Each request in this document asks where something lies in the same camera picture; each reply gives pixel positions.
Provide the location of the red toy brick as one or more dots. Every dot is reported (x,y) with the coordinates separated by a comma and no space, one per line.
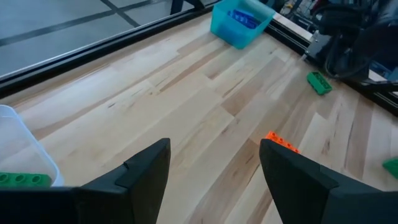
(280,139)

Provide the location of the clear plastic bin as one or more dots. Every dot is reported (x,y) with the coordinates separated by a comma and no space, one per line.
(18,149)

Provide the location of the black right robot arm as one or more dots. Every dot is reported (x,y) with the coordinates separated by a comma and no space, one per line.
(351,40)

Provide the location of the black frame clamp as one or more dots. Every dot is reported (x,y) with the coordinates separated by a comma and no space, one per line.
(177,4)

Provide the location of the teal plastic bin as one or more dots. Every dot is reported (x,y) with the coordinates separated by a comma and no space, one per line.
(230,34)

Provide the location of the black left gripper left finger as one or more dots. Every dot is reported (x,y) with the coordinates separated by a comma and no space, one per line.
(140,193)

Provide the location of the green toy brick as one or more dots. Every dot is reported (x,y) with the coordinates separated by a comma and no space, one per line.
(318,82)
(25,180)
(392,167)

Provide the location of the blue toy brick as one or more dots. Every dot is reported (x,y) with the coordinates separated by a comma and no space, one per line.
(241,14)
(252,23)

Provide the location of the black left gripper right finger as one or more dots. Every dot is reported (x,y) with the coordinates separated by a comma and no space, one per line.
(311,196)

